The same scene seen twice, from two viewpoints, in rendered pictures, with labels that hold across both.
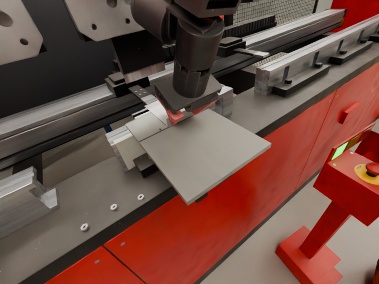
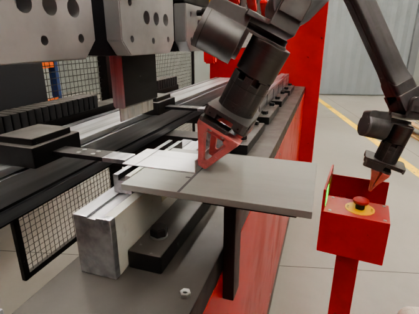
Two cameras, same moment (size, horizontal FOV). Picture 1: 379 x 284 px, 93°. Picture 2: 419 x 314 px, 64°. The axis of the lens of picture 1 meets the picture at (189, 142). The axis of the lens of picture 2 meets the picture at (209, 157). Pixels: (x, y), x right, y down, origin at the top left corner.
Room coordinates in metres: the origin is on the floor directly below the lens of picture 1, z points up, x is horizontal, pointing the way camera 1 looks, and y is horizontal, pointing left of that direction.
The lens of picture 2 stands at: (-0.04, 0.35, 1.19)
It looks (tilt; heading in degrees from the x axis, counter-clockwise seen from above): 19 degrees down; 317
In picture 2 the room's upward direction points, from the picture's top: straight up
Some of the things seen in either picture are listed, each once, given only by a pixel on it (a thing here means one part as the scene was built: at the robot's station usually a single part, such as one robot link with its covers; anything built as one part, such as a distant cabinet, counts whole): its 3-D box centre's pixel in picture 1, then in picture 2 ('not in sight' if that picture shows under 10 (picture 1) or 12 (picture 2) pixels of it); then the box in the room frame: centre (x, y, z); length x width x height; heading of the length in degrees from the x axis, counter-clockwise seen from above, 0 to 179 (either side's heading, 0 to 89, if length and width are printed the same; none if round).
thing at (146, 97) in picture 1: (134, 86); (67, 146); (0.57, 0.14, 1.01); 0.26 x 0.12 x 0.05; 28
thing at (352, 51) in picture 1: (351, 52); (268, 113); (0.85, -0.84, 0.89); 0.30 x 0.05 x 0.03; 118
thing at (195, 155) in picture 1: (187, 133); (226, 175); (0.30, 0.00, 1.00); 0.26 x 0.18 x 0.01; 28
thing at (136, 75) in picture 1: (140, 54); (136, 85); (0.43, 0.07, 1.13); 0.10 x 0.02 x 0.10; 118
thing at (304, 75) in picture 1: (302, 78); (249, 136); (0.66, -0.49, 0.89); 0.30 x 0.05 x 0.03; 118
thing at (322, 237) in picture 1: (326, 227); (338, 313); (0.29, -0.51, 0.39); 0.06 x 0.06 x 0.54; 22
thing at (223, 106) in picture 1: (177, 122); (158, 190); (0.45, 0.02, 0.92); 0.39 x 0.06 x 0.10; 118
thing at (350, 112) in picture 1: (349, 112); not in sight; (0.77, -0.91, 0.58); 0.15 x 0.02 x 0.07; 118
